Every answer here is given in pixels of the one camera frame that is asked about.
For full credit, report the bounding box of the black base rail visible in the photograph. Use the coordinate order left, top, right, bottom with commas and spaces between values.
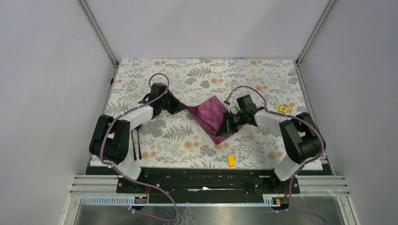
85, 166, 335, 204

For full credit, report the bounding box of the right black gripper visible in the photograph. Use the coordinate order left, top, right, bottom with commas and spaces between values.
216, 111, 246, 137

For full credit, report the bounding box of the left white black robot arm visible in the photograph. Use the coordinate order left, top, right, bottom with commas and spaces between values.
89, 83, 187, 193

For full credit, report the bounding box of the dark purple fork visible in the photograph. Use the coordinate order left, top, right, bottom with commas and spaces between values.
130, 130, 137, 161

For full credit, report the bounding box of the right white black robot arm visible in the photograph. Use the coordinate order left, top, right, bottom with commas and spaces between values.
215, 95, 326, 194

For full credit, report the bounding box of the yellow block near front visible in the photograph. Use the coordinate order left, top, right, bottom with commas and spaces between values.
227, 155, 235, 167

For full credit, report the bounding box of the floral tablecloth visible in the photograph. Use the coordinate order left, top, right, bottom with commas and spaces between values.
106, 59, 306, 169

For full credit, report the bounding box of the purple satin napkin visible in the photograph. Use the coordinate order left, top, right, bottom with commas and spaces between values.
187, 96, 232, 144

